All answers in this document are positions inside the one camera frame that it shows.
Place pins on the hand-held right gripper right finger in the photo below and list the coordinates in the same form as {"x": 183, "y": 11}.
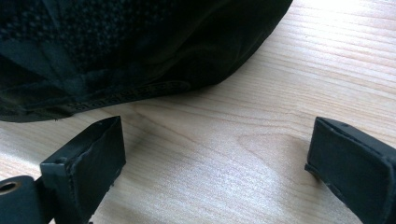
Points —
{"x": 351, "y": 165}

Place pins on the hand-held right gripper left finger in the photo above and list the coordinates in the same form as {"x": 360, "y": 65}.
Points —
{"x": 90, "y": 165}

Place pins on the black cloth bag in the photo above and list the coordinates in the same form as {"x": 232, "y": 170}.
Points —
{"x": 124, "y": 49}

